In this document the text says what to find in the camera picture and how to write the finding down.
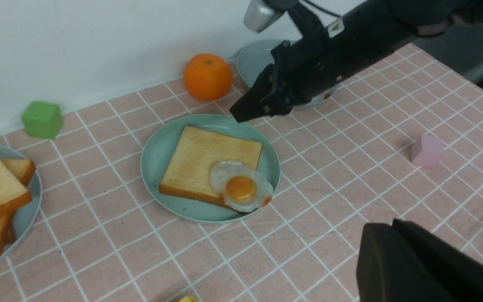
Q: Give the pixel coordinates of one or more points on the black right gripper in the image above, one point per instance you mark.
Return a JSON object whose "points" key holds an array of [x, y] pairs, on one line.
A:
{"points": [[304, 69]]}

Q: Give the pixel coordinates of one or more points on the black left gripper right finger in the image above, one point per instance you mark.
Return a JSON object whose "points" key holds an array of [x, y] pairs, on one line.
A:
{"points": [[459, 274]]}

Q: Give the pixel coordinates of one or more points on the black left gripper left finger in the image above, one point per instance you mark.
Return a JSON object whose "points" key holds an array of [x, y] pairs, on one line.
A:
{"points": [[404, 263]]}

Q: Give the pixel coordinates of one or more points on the fried egg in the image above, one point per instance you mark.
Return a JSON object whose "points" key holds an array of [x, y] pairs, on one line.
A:
{"points": [[240, 187]]}

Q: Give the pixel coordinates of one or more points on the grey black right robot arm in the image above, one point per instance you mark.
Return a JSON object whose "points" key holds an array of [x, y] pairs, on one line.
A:
{"points": [[476, 10]]}

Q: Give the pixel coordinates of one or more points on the grey-blue egg plate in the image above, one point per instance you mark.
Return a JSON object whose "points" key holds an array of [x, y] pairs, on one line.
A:
{"points": [[254, 57]]}

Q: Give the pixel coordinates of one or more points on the orange fruit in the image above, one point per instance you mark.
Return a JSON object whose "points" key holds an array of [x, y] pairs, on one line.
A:
{"points": [[207, 77]]}

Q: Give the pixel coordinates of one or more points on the teal centre plate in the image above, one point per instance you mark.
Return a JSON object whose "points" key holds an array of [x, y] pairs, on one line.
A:
{"points": [[161, 146]]}

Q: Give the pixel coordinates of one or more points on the pink block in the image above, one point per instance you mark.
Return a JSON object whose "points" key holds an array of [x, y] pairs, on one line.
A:
{"points": [[427, 151]]}

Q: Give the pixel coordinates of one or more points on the pink checked tablecloth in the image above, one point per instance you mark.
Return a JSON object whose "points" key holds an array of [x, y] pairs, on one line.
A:
{"points": [[101, 237]]}

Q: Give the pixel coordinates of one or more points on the yellow block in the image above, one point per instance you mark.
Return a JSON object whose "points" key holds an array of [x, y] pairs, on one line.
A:
{"points": [[189, 299]]}

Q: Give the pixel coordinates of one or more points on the green cube block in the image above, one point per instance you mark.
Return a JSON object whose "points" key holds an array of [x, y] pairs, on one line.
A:
{"points": [[42, 120]]}

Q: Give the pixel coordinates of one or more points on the light blue bread plate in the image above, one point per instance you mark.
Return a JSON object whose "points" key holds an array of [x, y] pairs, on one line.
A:
{"points": [[25, 216]]}

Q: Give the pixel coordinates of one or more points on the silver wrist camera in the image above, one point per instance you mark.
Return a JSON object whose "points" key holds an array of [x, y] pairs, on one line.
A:
{"points": [[259, 16]]}

